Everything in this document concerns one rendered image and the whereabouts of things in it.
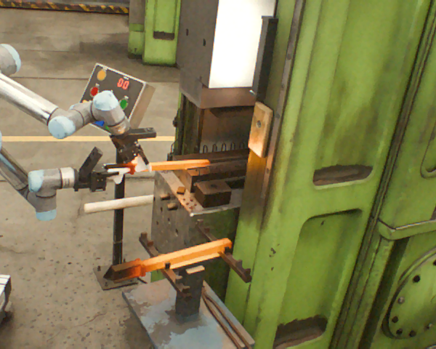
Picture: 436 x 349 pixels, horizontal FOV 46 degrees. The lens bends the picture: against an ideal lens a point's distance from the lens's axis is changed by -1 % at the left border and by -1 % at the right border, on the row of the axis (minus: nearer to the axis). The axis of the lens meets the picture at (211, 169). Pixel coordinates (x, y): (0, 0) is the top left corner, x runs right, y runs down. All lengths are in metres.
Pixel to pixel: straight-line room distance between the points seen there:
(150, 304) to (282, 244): 0.50
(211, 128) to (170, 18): 4.58
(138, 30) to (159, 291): 5.43
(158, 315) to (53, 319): 1.10
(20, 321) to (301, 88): 1.86
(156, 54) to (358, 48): 5.23
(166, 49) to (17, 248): 4.12
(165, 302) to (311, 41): 0.98
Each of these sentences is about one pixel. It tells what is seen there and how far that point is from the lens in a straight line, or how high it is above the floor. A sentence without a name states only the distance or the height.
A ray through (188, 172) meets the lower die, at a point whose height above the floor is 0.99.
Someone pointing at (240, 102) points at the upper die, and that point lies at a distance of 1.96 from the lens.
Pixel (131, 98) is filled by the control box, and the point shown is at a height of 1.12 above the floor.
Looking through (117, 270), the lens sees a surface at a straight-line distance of 1.50.
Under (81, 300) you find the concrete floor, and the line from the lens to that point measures 2.89.
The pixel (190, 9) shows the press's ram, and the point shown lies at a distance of 1.95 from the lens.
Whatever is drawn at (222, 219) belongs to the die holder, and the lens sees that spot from 1.99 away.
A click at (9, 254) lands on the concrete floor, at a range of 3.25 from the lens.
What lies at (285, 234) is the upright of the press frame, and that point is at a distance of 1.82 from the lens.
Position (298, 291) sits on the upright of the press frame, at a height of 0.60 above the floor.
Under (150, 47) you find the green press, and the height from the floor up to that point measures 0.23.
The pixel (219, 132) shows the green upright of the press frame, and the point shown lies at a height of 1.04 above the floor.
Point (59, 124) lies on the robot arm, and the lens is 1.75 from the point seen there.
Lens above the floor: 1.93
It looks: 27 degrees down
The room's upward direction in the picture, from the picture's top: 8 degrees clockwise
